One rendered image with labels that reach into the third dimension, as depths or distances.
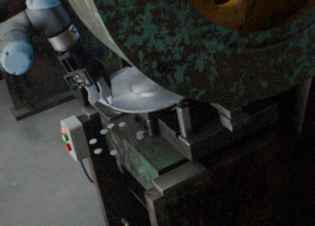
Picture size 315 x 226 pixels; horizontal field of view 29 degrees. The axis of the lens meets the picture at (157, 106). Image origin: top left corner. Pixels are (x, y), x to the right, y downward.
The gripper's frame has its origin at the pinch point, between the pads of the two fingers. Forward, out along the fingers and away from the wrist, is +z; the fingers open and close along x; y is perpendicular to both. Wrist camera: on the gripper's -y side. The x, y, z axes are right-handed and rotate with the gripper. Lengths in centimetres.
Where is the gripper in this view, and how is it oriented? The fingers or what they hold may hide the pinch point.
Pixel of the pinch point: (108, 99)
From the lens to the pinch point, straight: 173.7
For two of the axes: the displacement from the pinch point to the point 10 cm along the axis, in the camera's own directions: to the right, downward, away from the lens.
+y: -2.3, 5.5, -8.0
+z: 4.6, 7.9, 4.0
